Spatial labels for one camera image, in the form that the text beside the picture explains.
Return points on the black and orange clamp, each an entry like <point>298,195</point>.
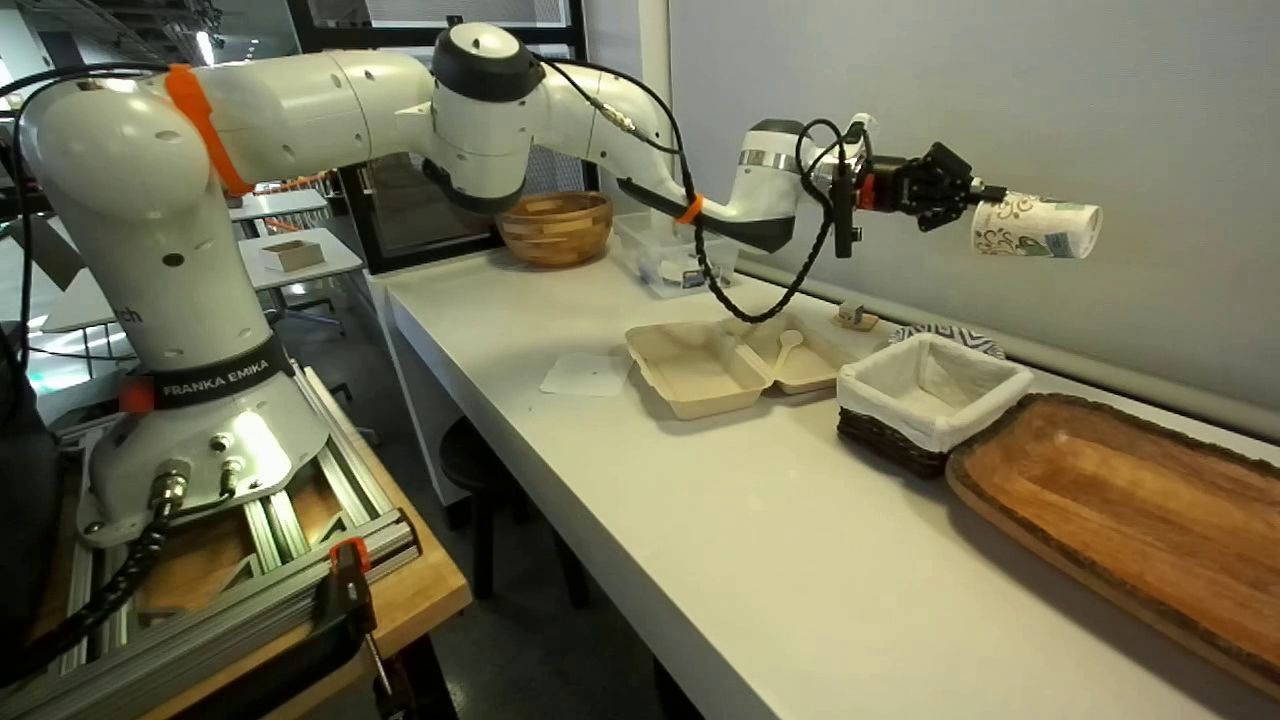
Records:
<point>347,612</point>

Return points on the printed paper coffee cup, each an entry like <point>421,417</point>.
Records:
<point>1034,224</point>

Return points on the large wooden bowl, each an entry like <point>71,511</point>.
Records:
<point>555,228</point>

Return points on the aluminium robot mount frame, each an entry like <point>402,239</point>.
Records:
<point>267,534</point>

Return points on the black wall base rail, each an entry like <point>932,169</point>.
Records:
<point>1147,385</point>

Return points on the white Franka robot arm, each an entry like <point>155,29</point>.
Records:
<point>144,242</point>

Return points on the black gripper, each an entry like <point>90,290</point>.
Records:
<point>926,186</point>

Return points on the black and white bowl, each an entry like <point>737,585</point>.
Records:
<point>932,395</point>

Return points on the black box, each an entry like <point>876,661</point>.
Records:
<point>402,212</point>

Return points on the white paper napkin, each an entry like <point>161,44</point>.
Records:
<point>580,375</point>

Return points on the wooden mounting board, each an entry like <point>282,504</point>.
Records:
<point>425,585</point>

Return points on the beige clamshell takeout container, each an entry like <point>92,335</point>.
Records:
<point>694,366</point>

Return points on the wooden serving tray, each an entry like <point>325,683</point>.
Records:
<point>1133,520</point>

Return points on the grey metal cart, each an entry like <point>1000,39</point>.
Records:
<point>301,254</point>

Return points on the clear plastic container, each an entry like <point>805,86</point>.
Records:
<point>659,254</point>

